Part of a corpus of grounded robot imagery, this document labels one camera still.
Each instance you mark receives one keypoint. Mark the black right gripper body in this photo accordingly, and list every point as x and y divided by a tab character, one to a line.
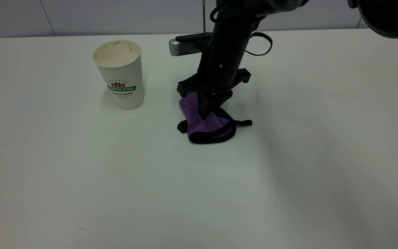
219	74

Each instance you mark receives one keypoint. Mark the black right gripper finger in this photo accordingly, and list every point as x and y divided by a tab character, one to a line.
204	105
224	98

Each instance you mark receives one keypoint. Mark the purple cloth with black trim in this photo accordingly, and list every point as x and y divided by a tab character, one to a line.
206	129

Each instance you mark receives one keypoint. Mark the white paper coffee cup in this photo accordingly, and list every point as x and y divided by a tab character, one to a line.
121	76

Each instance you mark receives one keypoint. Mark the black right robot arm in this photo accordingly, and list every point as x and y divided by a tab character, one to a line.
233	24

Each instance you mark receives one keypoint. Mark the dark brown liquid spill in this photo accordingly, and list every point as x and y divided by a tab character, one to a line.
181	127

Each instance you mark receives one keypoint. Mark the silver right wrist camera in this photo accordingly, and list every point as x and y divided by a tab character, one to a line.
185	46

